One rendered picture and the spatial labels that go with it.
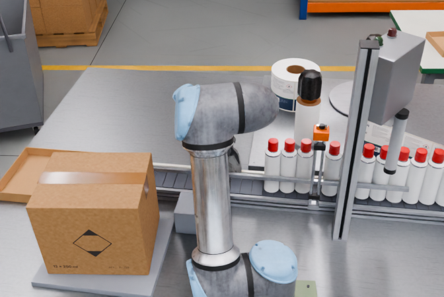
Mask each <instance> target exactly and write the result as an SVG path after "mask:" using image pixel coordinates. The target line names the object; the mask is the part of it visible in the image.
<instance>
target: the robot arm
mask: <svg viewBox="0 0 444 297"><path fill-rule="evenodd" d="M172 97H173V99H174V101H175V102H176V105H175V118H174V124H175V127H174V132H175V138H176V140H179V141H182V147H183V148H184V149H185V150H186V151H188V152H189V153H190V164H191V173H192V189H193V197H194V212H195V221H196V237H197V245H198V246H197V247H196V248H195V249H194V250H193V252H192V259H190V260H187V262H186V265H187V270H188V276H189V279H190V285H191V288H192V293H193V296H194V297H295V285H296V278H297V275H298V269H297V258H296V256H295V254H294V253H293V251H292V250H291V249H290V248H289V247H288V246H285V245H284V244H283V243H281V242H278V241H275V240H262V241H260V242H258V243H256V244H255V246H253V247H252V248H251V250H250V252H246V253H240V250H239V248H238V247H237V246H236V245H235V244H234V243H233V231H232V220H231V199H230V187H229V172H236V173H241V170H242V168H241V158H240V155H239V153H238V151H237V149H235V148H234V147H233V143H235V142H236V138H235V136H234V135H237V134H243V133H251V132H254V131H257V130H260V129H263V128H265V127H266V126H268V125H269V124H271V123H272V122H273V121H274V120H275V118H276V117H277V115H278V112H279V101H278V98H277V96H276V95H275V93H274V92H273V91H272V90H271V89H269V88H268V87H266V86H264V85H262V84H258V83H255V82H245V81H244V82H230V83H221V84H207V85H199V84H197V85H196V86H193V85H192V84H185V85H183V86H181V87H180V88H178V89H177V90H176V91H175V92H174V94H173V96H172ZM232 165H233V166H232ZM233 167H234V168H233Z"/></svg>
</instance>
